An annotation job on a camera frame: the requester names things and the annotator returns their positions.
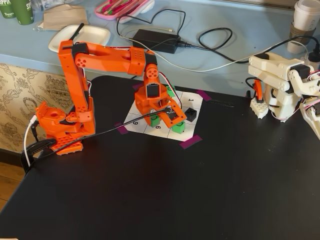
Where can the black power adapter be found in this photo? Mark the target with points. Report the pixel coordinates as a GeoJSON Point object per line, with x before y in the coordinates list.
{"type": "Point", "coordinates": [155, 40]}

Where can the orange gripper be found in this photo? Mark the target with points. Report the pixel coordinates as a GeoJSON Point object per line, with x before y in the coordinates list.
{"type": "Point", "coordinates": [144, 103]}

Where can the pink pencil case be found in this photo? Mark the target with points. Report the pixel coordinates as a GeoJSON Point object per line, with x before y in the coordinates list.
{"type": "Point", "coordinates": [117, 8]}

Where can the green cube with circle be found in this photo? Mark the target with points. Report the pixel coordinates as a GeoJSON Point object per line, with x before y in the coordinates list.
{"type": "Point", "coordinates": [172, 93]}
{"type": "Point", "coordinates": [178, 128]}
{"type": "Point", "coordinates": [155, 122]}

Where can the black plastic utensil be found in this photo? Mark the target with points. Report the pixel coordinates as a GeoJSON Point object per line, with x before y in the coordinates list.
{"type": "Point", "coordinates": [76, 32]}

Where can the white square plate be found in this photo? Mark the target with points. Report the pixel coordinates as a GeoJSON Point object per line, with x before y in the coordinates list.
{"type": "Point", "coordinates": [92, 35]}

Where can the white plastic tray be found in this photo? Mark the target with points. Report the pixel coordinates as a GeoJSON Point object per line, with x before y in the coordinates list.
{"type": "Point", "coordinates": [145, 10]}

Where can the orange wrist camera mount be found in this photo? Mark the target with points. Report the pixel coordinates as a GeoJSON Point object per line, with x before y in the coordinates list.
{"type": "Point", "coordinates": [172, 115]}

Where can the small orange printed part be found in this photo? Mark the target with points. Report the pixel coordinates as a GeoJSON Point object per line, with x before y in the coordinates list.
{"type": "Point", "coordinates": [258, 91]}

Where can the purple tape strip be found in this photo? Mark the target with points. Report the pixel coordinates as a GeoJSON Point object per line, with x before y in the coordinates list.
{"type": "Point", "coordinates": [191, 142]}
{"type": "Point", "coordinates": [137, 86]}
{"type": "Point", "coordinates": [203, 95]}
{"type": "Point", "coordinates": [121, 128]}

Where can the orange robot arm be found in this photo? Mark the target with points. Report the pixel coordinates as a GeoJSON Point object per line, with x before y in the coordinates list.
{"type": "Point", "coordinates": [75, 82]}

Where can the black cube with cross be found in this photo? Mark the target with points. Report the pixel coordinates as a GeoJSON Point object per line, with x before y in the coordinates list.
{"type": "Point", "coordinates": [191, 115]}

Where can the green paper cup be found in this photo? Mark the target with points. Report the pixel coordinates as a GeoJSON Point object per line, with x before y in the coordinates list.
{"type": "Point", "coordinates": [7, 8]}
{"type": "Point", "coordinates": [23, 11]}

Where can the white paper grid sheet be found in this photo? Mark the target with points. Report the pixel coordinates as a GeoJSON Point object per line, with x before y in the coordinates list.
{"type": "Point", "coordinates": [165, 131]}

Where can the black table clamp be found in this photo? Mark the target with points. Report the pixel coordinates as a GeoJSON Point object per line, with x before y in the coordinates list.
{"type": "Point", "coordinates": [37, 147]}

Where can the white brick block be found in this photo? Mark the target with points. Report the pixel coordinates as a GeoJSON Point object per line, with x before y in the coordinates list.
{"type": "Point", "coordinates": [260, 108]}

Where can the brown paper napkin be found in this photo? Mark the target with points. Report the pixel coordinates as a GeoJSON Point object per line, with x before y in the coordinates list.
{"type": "Point", "coordinates": [65, 17]}

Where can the clear plastic water bottle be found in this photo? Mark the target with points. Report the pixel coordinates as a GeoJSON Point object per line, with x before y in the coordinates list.
{"type": "Point", "coordinates": [47, 3]}

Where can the white coffee cup with sleeve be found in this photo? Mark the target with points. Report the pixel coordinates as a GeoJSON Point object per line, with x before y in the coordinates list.
{"type": "Point", "coordinates": [303, 25]}

